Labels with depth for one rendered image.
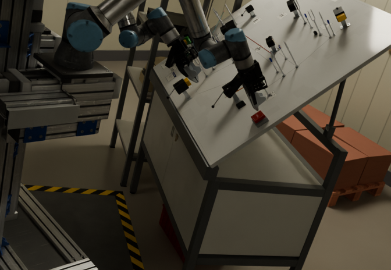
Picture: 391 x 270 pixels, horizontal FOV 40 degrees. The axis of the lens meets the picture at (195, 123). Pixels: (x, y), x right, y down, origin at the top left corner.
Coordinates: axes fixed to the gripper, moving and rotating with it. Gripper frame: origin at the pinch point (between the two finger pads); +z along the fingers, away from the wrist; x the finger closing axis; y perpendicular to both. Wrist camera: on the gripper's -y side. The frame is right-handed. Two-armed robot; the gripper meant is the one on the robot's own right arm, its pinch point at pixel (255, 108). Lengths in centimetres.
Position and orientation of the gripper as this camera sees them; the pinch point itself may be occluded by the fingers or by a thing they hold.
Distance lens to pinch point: 222.5
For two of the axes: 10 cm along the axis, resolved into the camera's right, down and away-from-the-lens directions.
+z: 3.4, 7.9, 5.0
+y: 9.0, -4.3, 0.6
